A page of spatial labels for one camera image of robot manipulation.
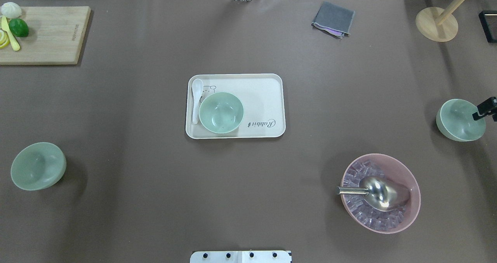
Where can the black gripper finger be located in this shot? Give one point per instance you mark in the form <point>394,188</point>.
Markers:
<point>486,108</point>

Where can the green bowl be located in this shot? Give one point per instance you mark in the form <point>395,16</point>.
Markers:
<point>455,121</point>
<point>221,112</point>
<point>38,166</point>

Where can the black tray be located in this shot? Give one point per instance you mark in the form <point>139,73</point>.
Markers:
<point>488,21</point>

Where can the wooden mug stand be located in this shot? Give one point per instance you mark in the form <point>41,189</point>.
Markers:
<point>438,24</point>

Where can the pink bowl with ice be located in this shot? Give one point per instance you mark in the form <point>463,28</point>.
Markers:
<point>372,219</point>

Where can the metal ice scoop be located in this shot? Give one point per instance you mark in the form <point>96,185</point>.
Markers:
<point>380,193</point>

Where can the grey folded cloth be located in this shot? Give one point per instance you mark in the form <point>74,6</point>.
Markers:
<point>334,19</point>

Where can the beige rabbit serving tray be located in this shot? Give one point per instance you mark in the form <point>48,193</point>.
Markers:
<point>262,98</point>

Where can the green bowl on tray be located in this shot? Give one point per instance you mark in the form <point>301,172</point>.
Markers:
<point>221,112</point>

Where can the white ceramic spoon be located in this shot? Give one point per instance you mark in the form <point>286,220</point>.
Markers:
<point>197,90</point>

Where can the wooden cutting board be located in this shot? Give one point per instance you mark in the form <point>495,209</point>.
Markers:
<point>56,37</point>

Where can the green lime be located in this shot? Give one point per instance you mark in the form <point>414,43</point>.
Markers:
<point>18,27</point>

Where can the white garlic bulb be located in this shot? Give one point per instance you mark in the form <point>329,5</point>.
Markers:
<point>11,10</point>

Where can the lemon slice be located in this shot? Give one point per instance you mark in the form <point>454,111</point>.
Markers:
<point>4,39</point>

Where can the yellow plastic knife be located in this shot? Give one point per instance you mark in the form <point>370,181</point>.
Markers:
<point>5,27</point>

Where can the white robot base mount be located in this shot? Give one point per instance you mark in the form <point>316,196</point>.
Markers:
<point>249,256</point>

